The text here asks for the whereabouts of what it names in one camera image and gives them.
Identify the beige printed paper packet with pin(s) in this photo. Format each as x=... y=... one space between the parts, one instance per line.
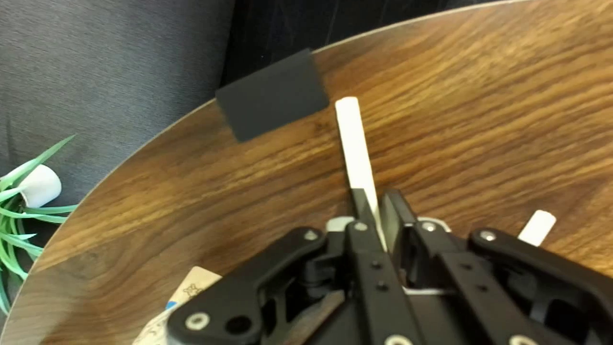
x=196 y=285

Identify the white plastic spoon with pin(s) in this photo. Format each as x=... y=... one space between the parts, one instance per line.
x=355 y=143
x=537 y=227

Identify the black fabric cushion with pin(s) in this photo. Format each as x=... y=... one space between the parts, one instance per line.
x=297 y=24

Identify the green plant in white pot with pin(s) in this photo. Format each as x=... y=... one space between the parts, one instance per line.
x=40 y=187

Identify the black rectangular card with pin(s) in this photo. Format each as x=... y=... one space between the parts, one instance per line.
x=273 y=100

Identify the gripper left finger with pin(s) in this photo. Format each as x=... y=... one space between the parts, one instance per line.
x=239 y=292

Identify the grey fabric sofa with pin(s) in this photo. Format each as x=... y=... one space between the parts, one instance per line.
x=110 y=62

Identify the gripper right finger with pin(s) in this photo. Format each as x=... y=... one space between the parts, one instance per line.
x=507 y=268

